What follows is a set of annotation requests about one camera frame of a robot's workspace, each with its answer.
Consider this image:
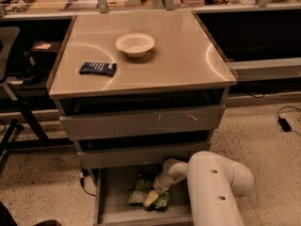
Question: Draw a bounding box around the dark blue snack bar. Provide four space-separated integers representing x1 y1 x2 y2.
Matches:
79 61 118 77

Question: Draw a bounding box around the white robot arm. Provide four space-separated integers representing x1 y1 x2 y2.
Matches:
143 151 254 226

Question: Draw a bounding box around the green rice chip bag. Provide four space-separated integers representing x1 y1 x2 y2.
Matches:
127 173 171 210

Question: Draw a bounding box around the grey drawer cabinet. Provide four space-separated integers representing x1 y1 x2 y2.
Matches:
45 9 238 171

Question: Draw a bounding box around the middle drawer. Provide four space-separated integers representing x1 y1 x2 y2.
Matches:
75 140 211 169

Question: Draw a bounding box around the open bottom drawer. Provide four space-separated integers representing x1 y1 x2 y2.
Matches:
93 165 194 226

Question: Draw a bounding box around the black cable at cabinet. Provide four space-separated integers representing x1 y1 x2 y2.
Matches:
79 168 97 198

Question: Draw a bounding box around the top drawer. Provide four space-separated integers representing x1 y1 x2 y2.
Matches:
60 105 225 140

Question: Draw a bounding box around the black box under desk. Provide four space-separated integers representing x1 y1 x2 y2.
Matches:
31 40 61 68

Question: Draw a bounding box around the black power adapter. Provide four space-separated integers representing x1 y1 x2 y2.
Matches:
278 118 292 132

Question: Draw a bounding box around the white bowl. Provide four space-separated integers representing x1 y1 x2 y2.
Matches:
116 33 155 58

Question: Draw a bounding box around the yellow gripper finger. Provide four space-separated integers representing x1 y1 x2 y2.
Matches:
143 190 159 207

